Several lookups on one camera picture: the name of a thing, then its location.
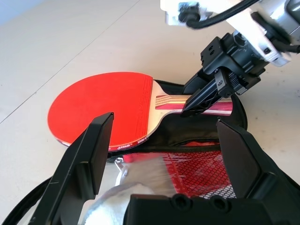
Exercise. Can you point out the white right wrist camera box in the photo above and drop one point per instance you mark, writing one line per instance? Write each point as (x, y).
(171, 17)

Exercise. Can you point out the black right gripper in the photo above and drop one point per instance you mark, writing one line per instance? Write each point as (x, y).
(243, 63)

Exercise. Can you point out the red ping-pong paddle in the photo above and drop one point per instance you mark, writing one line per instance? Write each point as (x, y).
(98, 103)

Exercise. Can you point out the red and black paddle case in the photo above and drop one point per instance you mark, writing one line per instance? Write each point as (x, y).
(194, 131)

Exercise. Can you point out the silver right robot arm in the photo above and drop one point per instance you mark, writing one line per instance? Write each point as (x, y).
(293, 14)

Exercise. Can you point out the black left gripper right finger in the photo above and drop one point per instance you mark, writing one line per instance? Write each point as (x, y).
(248, 159)

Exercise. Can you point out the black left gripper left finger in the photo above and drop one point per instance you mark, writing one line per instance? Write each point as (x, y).
(77, 159)

